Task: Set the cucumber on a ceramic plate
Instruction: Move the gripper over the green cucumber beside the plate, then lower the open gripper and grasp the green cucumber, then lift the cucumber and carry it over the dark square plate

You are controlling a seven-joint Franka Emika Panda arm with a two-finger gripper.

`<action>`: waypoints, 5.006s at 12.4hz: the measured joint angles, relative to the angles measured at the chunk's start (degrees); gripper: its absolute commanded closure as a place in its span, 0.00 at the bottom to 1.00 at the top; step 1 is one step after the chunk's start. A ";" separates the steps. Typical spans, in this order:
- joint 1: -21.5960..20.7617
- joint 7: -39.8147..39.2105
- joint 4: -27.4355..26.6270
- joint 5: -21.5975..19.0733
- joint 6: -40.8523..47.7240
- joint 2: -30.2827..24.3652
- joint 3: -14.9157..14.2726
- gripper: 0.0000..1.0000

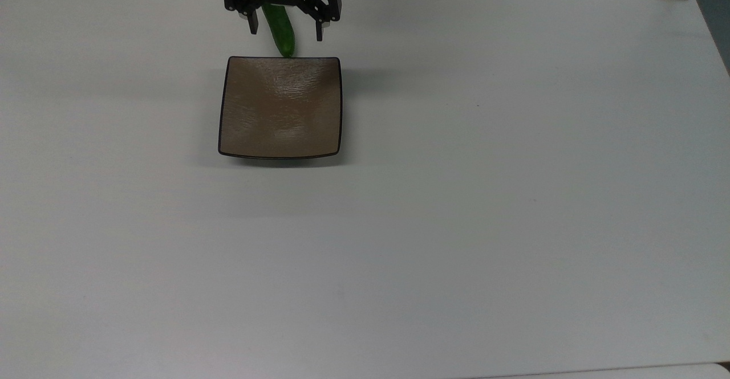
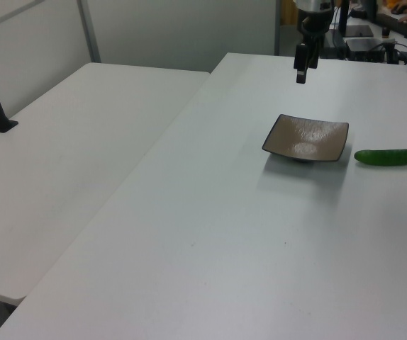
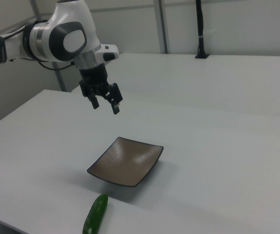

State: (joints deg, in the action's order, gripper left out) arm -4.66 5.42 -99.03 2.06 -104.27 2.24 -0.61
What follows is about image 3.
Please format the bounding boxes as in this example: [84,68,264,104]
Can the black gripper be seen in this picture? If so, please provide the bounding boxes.
[78,62,124,116]

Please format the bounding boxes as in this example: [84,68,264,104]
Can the green cucumber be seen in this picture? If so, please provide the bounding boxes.
[82,194,109,234]

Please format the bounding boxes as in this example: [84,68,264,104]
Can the square brown ceramic plate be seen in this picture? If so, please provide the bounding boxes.
[86,136,164,188]

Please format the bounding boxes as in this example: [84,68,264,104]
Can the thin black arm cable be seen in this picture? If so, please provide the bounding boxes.
[0,20,76,71]

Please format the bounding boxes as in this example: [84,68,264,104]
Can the black strap on arm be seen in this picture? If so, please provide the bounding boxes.
[0,35,9,64]

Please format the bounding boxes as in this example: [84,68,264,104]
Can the black cable conduit pole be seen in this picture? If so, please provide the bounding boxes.
[195,0,206,56]

